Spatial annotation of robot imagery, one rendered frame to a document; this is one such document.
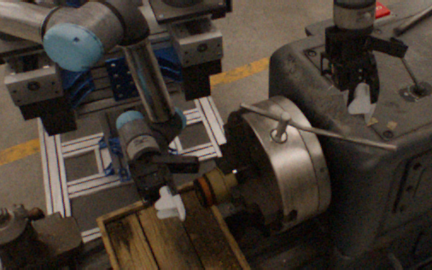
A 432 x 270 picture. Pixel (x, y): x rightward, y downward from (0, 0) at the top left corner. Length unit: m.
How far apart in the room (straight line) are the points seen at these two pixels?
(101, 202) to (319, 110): 1.39
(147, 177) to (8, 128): 1.97
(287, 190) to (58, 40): 0.59
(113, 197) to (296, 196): 1.35
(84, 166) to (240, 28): 1.53
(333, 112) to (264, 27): 2.41
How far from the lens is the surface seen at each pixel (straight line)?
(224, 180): 1.23
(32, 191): 2.83
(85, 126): 2.73
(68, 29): 1.22
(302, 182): 1.17
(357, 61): 0.97
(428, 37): 1.46
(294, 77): 1.30
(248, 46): 3.41
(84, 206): 2.41
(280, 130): 1.12
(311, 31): 1.42
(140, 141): 1.34
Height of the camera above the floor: 2.09
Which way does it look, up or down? 44 degrees down
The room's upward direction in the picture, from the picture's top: 1 degrees clockwise
